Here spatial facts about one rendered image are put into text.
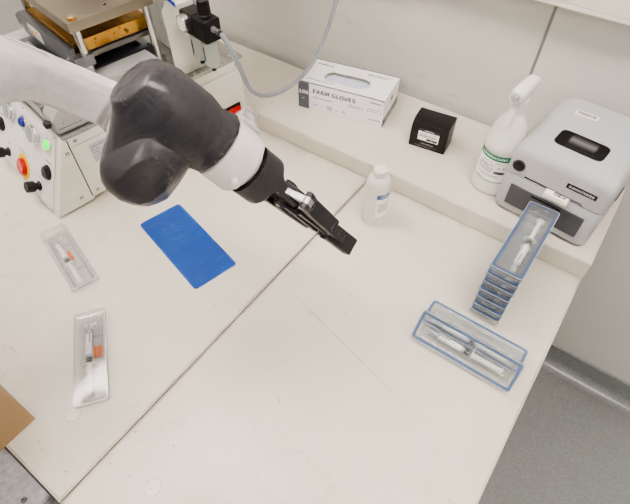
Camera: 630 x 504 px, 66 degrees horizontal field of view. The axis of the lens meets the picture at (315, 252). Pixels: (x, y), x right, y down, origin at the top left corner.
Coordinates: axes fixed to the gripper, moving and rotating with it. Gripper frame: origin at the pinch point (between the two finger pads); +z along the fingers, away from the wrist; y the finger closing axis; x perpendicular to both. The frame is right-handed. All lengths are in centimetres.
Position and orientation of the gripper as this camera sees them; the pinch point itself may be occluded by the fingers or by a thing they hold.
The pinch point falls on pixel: (337, 237)
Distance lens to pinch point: 79.1
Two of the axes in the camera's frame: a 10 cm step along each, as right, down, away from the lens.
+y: 6.0, 2.1, -7.7
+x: 4.8, -8.7, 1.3
